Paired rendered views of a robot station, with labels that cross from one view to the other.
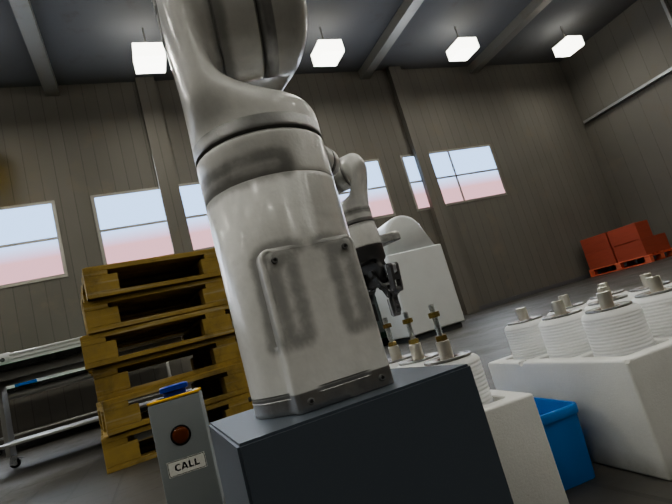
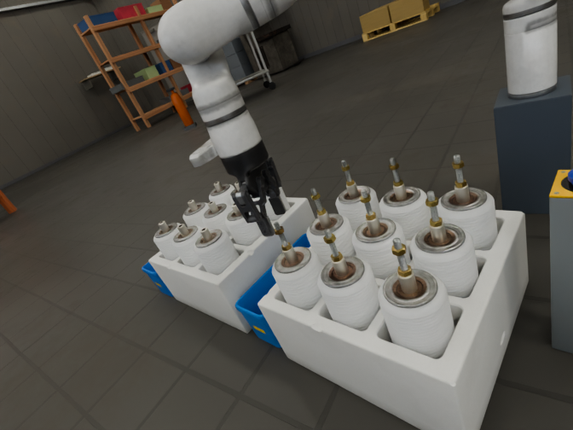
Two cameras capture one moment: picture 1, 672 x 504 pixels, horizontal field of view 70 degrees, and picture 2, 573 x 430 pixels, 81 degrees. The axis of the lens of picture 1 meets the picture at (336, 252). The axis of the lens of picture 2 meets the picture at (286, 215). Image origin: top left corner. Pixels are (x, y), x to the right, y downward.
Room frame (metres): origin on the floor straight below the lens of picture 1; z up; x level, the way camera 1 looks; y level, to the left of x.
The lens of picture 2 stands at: (1.19, 0.45, 0.62)
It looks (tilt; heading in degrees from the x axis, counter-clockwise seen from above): 26 degrees down; 248
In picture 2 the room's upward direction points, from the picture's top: 24 degrees counter-clockwise
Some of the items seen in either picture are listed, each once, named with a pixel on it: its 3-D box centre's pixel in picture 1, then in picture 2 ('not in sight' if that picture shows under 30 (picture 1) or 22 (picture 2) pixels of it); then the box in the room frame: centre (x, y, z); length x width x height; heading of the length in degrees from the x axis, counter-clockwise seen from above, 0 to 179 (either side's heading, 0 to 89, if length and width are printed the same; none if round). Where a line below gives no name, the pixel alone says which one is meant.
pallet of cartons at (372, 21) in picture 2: not in sight; (398, 14); (-4.00, -4.06, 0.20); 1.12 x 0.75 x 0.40; 112
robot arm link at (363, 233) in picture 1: (367, 233); (222, 132); (1.01, -0.08, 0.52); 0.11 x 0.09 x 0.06; 130
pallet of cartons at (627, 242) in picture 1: (625, 247); not in sight; (10.22, -5.90, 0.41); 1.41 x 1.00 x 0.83; 23
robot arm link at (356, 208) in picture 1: (351, 190); (204, 66); (1.00, -0.07, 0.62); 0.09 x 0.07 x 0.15; 62
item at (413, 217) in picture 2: not in sight; (409, 231); (0.74, -0.01, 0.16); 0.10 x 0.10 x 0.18
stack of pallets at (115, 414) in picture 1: (209, 342); not in sight; (3.01, 0.92, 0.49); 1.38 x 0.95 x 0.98; 120
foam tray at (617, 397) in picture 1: (636, 379); (238, 252); (1.00, -0.51, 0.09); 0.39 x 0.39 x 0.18; 17
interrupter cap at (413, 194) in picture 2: not in sight; (401, 196); (0.74, -0.01, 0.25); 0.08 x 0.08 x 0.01
